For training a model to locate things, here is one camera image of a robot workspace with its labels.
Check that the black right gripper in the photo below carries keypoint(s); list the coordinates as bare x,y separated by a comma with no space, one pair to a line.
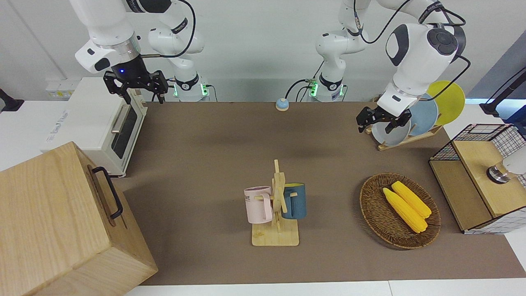
135,81

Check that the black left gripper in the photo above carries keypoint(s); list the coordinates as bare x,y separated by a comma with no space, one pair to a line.
384,115

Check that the gray plate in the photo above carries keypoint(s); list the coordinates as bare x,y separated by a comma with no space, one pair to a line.
396,136

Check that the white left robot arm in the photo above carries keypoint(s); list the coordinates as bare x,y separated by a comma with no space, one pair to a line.
415,61

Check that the wooden plate rack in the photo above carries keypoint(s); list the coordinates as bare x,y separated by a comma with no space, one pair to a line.
407,141

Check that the light blue plate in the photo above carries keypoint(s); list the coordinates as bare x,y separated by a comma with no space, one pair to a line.
425,115

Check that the yellow plate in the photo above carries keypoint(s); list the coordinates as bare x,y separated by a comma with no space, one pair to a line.
450,102

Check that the white toaster oven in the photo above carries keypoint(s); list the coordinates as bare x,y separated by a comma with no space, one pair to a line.
90,119

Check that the brown table mat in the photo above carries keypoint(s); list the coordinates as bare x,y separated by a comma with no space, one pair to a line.
205,144

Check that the yellow corn cob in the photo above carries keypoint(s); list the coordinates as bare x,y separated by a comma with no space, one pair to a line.
404,210
413,199

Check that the brown wicker basket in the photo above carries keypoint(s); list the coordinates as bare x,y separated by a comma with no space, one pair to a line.
380,218

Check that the blue service bell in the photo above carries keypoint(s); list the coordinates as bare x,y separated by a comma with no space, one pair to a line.
282,104

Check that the dark blue mug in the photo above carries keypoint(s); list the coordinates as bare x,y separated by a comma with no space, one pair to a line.
296,201

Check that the pink mug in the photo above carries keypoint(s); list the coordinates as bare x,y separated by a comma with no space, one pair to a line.
257,205

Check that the white light bulb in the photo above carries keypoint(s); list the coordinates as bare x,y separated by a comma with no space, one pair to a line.
515,162

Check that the wooden mug tree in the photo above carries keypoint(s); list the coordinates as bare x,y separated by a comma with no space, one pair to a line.
275,236

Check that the wooden cabinet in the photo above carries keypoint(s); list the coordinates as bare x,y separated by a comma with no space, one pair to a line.
53,230

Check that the white wall socket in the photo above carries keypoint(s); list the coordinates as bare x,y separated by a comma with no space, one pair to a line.
59,88

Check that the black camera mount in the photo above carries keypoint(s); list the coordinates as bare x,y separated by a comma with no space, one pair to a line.
8,102

